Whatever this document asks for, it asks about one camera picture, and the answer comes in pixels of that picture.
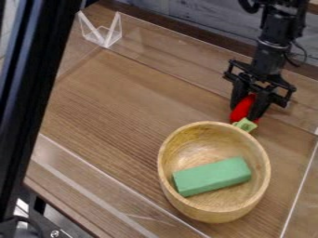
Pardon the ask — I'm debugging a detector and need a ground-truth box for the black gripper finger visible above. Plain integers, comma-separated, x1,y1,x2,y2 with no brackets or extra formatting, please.
229,79,248,109
247,91,272,121

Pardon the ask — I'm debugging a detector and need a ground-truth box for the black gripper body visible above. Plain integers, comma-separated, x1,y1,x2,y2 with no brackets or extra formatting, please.
223,59,296,108

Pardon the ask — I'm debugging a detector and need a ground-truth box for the red plush strawberry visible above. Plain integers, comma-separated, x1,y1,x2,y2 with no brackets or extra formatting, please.
229,94,257,133

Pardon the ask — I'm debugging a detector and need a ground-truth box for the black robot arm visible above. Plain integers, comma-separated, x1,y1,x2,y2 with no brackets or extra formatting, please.
223,0,308,123

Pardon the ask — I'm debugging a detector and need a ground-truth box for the wooden bowl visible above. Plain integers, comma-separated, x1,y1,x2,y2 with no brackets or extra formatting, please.
156,121,271,223

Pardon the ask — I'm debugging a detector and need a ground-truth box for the green rectangular block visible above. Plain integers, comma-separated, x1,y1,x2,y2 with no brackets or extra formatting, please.
171,157,252,197

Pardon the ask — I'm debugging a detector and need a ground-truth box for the clear acrylic tray wall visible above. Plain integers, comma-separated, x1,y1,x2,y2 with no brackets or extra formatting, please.
25,5,318,238

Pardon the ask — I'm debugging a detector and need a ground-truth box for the clear acrylic corner bracket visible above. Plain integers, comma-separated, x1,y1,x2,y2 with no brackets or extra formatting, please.
77,11,122,48

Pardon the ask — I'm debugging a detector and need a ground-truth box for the black metal frame post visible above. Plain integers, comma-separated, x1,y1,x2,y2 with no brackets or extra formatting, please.
0,0,81,222

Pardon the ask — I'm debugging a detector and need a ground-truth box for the black cable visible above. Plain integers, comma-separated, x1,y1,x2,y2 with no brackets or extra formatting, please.
0,215,46,238

